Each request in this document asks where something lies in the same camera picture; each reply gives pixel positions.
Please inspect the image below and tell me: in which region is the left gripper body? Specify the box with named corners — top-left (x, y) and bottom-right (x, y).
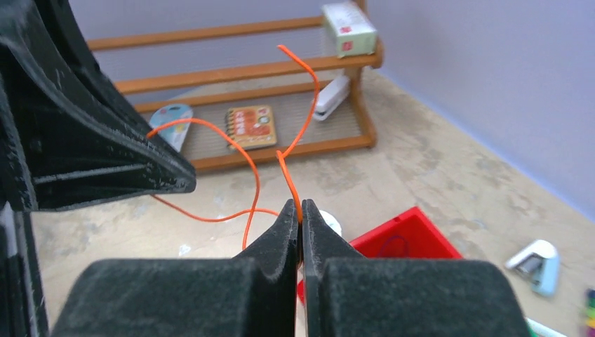
top-left (1, 203), bottom-right (49, 337)

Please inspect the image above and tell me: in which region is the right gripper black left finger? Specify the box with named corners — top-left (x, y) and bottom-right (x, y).
top-left (52, 201), bottom-right (298, 336)

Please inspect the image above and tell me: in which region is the white red box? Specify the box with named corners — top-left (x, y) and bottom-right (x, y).
top-left (321, 1), bottom-right (377, 58)

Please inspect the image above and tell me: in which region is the white stapler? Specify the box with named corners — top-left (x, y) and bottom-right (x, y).
top-left (313, 75), bottom-right (350, 121)

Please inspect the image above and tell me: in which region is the marker pen pack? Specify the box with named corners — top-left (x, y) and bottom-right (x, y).
top-left (584, 289), bottom-right (594, 337)

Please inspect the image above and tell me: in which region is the wooden rack shelf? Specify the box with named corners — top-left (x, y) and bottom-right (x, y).
top-left (88, 16), bottom-right (383, 163)

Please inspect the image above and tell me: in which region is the blue white round tin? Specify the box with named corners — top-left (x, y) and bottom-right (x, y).
top-left (319, 210), bottom-right (342, 237)

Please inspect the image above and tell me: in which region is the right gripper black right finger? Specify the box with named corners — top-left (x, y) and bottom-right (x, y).
top-left (302, 199), bottom-right (530, 336)

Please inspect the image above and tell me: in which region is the blue blister pack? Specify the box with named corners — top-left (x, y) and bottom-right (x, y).
top-left (149, 103), bottom-right (194, 152)

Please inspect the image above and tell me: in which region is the red plastic bin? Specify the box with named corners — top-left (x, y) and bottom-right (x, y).
top-left (297, 206), bottom-right (464, 305)

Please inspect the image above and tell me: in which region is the white red marker pen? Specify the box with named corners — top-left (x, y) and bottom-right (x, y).
top-left (525, 317), bottom-right (566, 337)

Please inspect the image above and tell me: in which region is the orange card pack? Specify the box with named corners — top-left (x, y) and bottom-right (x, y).
top-left (225, 105), bottom-right (278, 150)

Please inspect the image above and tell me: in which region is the small blue stapler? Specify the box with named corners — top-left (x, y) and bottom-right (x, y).
top-left (504, 239), bottom-right (561, 298)

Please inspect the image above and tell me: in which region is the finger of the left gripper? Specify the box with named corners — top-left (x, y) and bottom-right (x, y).
top-left (1, 1), bottom-right (196, 212)

